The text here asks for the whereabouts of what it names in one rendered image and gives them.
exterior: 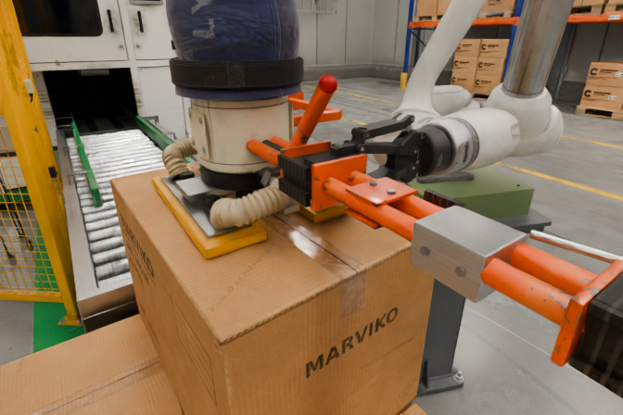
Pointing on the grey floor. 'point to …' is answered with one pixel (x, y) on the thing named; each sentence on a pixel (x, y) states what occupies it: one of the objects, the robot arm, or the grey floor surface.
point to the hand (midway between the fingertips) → (331, 174)
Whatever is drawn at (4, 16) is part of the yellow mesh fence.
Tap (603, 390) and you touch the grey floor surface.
